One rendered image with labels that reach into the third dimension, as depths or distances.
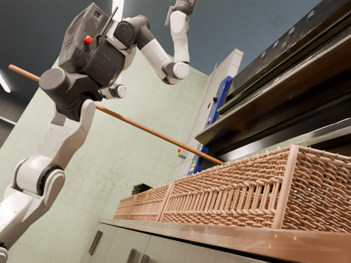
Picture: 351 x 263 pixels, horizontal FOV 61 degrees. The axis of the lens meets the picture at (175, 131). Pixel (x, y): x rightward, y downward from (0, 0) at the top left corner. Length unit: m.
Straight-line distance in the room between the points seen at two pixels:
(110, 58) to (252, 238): 1.21
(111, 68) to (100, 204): 1.87
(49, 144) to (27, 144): 1.78
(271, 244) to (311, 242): 0.05
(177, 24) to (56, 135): 0.74
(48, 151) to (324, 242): 1.22
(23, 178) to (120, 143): 1.92
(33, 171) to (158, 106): 2.24
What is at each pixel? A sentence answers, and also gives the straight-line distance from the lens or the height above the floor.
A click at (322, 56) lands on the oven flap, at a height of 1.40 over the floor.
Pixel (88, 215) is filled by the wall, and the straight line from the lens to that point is 3.07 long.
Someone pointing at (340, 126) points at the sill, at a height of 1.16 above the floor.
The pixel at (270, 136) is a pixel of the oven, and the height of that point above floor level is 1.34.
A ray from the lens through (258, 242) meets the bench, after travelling 0.35.
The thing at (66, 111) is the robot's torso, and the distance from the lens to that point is 1.39.
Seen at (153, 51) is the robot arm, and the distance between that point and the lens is 1.39.
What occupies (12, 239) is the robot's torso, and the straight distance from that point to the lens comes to 1.37.
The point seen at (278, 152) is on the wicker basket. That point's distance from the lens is 0.52.
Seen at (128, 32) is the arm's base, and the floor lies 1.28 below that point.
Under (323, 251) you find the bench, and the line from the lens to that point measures 0.28.
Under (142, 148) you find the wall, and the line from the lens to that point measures 3.21.
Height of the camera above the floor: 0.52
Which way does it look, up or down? 21 degrees up
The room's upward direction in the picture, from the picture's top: 22 degrees clockwise
